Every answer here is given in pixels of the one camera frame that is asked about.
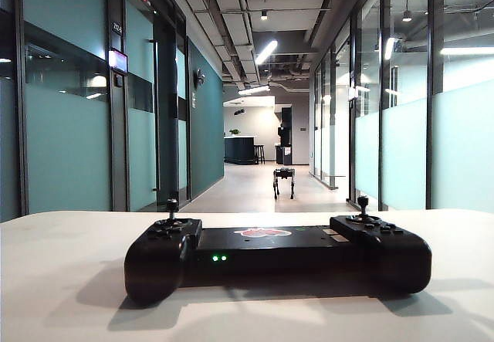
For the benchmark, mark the black handheld remote control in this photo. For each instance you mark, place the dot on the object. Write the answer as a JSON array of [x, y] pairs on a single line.
[[270, 259]]

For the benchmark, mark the black quadruped robot dog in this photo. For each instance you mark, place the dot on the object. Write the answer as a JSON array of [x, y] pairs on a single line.
[[283, 178]]

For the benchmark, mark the black door card reader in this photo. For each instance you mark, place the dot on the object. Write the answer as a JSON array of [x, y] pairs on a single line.
[[119, 80]]

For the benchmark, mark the lit door display screen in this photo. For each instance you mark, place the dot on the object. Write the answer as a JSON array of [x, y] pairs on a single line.
[[117, 61]]

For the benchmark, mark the dark counter with white top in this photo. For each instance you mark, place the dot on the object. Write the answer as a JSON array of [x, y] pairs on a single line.
[[239, 151]]

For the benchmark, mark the dark bar stool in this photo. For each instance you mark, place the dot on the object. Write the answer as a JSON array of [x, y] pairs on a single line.
[[259, 153]]

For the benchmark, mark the green potted plant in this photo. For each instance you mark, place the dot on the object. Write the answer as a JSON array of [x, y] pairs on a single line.
[[234, 131]]

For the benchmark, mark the black tall machine cabinet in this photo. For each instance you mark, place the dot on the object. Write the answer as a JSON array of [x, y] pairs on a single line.
[[285, 137]]

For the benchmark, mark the ceiling mounted black projector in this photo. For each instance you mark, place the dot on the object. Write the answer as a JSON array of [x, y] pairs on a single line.
[[239, 112]]

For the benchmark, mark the long linear ceiling lamp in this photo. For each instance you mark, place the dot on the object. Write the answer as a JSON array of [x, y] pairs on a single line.
[[254, 90]]

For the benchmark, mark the large linear ceiling lamp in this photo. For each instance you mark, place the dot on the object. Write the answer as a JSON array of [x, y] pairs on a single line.
[[266, 51]]

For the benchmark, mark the small pendant spot lamp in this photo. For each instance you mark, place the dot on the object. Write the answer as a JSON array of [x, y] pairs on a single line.
[[264, 15]]

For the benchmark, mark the linear lamp behind glass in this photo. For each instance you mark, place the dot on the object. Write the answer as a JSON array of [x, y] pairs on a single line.
[[390, 48]]

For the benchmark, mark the room number plate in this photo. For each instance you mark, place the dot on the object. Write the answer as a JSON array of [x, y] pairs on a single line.
[[117, 28]]

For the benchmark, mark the pendant lamp behind glass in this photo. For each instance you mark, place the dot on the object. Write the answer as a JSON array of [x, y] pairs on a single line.
[[407, 16]]

